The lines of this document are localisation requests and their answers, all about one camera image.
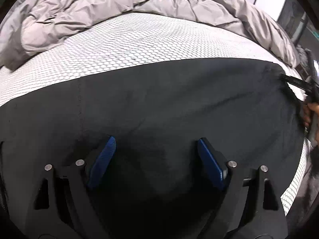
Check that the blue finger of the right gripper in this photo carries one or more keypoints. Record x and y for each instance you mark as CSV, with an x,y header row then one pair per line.
x,y
296,82

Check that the grey rumpled duvet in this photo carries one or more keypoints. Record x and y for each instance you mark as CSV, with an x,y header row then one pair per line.
x,y
29,27

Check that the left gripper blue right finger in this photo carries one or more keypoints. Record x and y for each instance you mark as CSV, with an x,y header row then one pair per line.
x,y
249,205

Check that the dark wardrobe shelf unit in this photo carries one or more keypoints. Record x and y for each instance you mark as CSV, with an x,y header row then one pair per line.
x,y
297,24

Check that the right hand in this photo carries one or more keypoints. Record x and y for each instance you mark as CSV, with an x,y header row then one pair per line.
x,y
309,110

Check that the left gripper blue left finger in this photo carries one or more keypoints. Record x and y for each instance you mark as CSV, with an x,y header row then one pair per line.
x,y
60,206

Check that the black pants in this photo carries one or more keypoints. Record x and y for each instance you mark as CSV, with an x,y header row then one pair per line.
x,y
155,185

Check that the white honeycomb mattress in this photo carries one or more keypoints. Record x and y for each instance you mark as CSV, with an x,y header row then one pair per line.
x,y
125,41

